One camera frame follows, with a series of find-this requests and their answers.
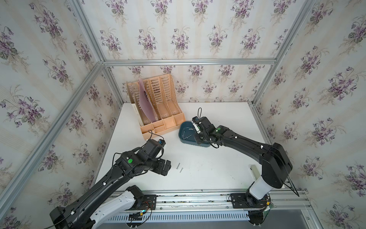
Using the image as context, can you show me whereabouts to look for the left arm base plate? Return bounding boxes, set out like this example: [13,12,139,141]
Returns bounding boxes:
[128,195,157,210]

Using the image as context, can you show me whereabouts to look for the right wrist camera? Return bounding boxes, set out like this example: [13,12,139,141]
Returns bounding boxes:
[192,121,201,134]

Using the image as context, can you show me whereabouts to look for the teal plastic storage box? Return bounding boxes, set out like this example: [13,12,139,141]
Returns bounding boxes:
[178,121,210,148]

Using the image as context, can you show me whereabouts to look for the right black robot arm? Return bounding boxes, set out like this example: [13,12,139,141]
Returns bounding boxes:
[192,116,299,203]

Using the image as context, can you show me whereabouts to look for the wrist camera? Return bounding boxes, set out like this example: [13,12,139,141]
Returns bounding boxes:
[157,139,166,147]
[192,121,201,134]

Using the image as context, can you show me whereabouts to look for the aluminium front rail frame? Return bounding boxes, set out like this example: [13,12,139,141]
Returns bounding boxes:
[67,189,324,229]

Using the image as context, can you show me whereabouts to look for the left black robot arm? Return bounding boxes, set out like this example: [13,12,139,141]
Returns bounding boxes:
[50,139,171,229]

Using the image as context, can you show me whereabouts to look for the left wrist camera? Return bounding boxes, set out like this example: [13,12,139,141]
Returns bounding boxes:
[157,139,166,147]

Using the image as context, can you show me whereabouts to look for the peach plastic file organizer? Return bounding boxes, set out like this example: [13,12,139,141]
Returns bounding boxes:
[127,74,186,139]

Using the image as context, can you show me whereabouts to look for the purple translucent folder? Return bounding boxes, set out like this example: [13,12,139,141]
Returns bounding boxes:
[138,78,157,123]

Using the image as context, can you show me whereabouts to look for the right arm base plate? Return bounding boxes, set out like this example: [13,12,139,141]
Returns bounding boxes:
[229,192,271,209]

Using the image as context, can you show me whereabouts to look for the aluminium cage frame bars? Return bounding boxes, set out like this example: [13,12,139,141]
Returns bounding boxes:
[1,1,315,219]

